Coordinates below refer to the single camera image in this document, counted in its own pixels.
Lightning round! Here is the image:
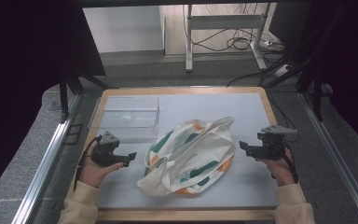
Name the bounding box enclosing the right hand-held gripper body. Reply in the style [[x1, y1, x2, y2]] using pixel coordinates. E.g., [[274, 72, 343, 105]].
[[255, 124, 298, 161]]

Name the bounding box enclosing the white table mat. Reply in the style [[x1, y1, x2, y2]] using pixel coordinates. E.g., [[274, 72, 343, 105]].
[[96, 92, 280, 209]]

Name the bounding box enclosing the white power strip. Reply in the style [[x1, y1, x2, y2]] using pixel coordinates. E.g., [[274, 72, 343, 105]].
[[273, 63, 294, 77]]

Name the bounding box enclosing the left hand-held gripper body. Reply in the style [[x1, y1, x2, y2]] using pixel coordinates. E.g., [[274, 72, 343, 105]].
[[90, 131, 129, 168]]

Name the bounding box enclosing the hand-held gripper black cable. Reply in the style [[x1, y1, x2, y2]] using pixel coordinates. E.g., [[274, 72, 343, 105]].
[[271, 144, 300, 185], [74, 134, 103, 191]]

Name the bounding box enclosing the tangle of black floor cables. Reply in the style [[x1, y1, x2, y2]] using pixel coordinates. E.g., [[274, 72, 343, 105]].
[[190, 27, 286, 53]]

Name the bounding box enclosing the black metal stand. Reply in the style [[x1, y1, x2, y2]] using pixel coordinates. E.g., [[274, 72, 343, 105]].
[[294, 60, 335, 123], [58, 66, 111, 124]]

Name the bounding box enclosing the clear plastic box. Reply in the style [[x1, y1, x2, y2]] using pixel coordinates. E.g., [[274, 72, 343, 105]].
[[88, 95, 161, 144]]

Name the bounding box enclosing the person's left hand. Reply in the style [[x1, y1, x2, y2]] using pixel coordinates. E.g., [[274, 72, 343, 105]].
[[78, 141, 125, 189]]

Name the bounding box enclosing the right hand-held gripper black cable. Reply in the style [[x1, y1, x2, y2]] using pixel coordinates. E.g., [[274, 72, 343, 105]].
[[271, 144, 300, 185]]

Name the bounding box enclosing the black curtain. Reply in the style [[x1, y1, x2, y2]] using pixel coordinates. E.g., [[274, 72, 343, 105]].
[[0, 0, 106, 203], [268, 0, 358, 157]]

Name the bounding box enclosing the white metal desk frame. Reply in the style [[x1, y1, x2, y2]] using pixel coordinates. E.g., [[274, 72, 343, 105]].
[[185, 3, 273, 73]]

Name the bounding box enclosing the person's right hand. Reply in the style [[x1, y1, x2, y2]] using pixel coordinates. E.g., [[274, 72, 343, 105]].
[[255, 147, 296, 188]]

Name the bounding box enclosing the white printed tote bag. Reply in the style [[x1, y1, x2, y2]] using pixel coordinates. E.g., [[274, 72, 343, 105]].
[[136, 116, 237, 198]]

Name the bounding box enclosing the thin black cable beside table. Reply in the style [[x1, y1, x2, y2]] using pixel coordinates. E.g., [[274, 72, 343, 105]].
[[268, 95, 300, 144]]

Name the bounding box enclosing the left hand-held gripper black cable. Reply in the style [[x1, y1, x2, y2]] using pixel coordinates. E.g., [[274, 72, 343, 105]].
[[74, 134, 103, 191]]

